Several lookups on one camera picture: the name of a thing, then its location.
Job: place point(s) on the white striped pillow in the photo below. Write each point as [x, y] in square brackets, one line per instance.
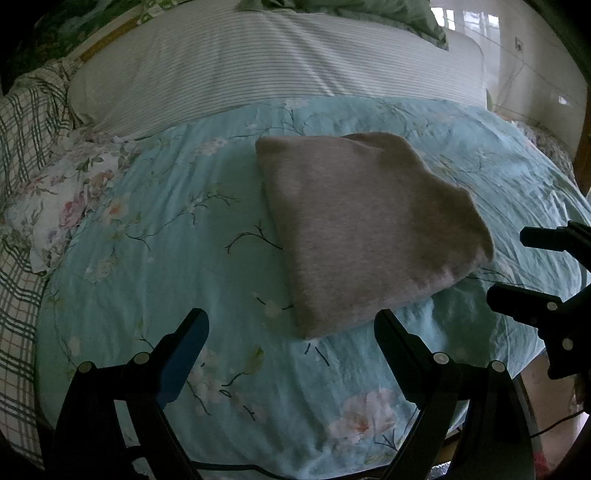
[254, 60]

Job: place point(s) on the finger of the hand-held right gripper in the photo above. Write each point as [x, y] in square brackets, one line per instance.
[517, 302]
[549, 237]

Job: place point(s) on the wooden headboard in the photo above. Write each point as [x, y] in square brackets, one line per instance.
[111, 39]

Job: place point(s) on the green quilt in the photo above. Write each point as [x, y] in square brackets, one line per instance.
[369, 14]

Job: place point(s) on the white wall socket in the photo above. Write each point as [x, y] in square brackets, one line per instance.
[520, 44]

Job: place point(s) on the plaid bed sheet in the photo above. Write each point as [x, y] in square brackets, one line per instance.
[23, 129]

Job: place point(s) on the white floral pillow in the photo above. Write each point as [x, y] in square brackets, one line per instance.
[69, 194]

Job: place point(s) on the teal floral blanket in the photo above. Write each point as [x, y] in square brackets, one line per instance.
[161, 254]

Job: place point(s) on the gray sweatshirt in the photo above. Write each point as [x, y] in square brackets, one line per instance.
[360, 221]

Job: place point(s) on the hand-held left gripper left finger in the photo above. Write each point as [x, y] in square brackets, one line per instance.
[180, 364]

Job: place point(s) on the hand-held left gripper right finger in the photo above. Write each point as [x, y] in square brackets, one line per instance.
[392, 341]

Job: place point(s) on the floral bed sheet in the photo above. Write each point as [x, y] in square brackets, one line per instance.
[547, 143]

